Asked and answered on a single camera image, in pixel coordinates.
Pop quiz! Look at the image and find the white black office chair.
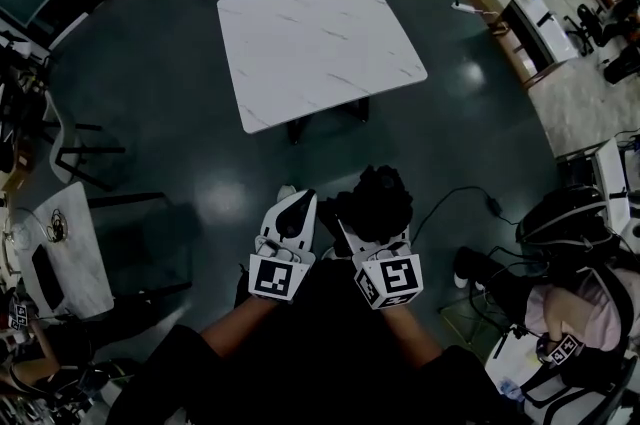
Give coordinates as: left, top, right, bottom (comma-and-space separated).
519, 352, 640, 425

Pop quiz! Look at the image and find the black wheeled chair base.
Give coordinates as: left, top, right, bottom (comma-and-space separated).
563, 0, 640, 59

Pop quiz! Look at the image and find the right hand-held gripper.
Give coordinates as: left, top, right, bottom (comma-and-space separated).
335, 216, 424, 311

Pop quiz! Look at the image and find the black table base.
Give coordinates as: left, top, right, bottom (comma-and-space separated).
285, 96, 371, 147

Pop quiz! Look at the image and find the person's right forearm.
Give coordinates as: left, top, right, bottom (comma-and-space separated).
382, 305, 444, 372

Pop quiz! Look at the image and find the person's left forearm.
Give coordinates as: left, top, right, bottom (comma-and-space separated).
199, 295, 281, 359

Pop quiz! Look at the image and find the person's black clothing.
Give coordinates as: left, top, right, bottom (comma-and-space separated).
107, 257, 506, 425

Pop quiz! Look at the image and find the small marble side table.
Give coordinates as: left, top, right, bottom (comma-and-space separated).
12, 181, 115, 320

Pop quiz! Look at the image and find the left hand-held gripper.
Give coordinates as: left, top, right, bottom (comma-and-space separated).
248, 189, 319, 304

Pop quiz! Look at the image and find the black metal chair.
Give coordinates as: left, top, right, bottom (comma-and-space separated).
85, 190, 195, 302

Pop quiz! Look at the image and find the white marble table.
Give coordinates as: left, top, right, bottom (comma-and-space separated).
216, 0, 429, 136

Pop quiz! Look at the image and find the black adapter cable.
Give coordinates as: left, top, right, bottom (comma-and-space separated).
408, 185, 521, 257

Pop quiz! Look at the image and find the white cabinet with black handle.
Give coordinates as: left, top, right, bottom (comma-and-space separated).
555, 136, 635, 234
492, 0, 581, 88

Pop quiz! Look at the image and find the black tablet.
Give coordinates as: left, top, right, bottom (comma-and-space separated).
30, 242, 66, 313

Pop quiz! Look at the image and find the white chair with black legs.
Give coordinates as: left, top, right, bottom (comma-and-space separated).
42, 85, 126, 193

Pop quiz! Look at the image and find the tangled black cable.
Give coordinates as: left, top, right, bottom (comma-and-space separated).
46, 207, 67, 244

